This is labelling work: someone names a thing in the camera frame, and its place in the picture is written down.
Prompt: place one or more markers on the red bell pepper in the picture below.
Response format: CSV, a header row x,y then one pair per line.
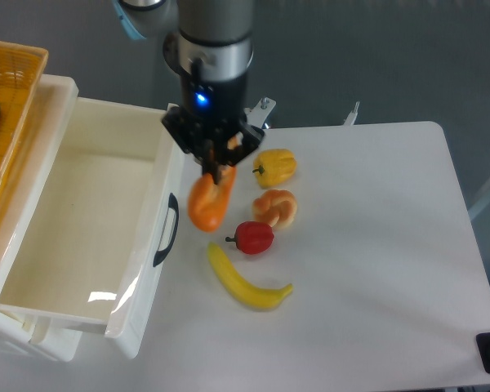
x,y
251,237

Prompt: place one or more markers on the yellow banana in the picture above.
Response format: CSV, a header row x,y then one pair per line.
x,y
239,288

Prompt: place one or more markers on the knotted bread roll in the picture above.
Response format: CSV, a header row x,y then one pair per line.
x,y
276,208

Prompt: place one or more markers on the long orange bread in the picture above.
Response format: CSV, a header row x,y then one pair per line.
x,y
208,202

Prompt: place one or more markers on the white open drawer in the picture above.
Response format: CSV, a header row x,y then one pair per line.
x,y
85,263

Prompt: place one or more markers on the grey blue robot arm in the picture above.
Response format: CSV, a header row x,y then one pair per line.
x,y
208,45

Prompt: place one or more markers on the white table bracket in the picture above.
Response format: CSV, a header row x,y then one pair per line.
x,y
259,114

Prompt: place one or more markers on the black drawer handle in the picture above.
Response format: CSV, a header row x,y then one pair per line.
x,y
169,231

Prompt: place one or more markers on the yellow bell pepper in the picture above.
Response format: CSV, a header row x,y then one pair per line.
x,y
273,167

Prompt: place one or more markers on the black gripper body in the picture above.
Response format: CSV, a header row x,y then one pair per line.
x,y
210,122

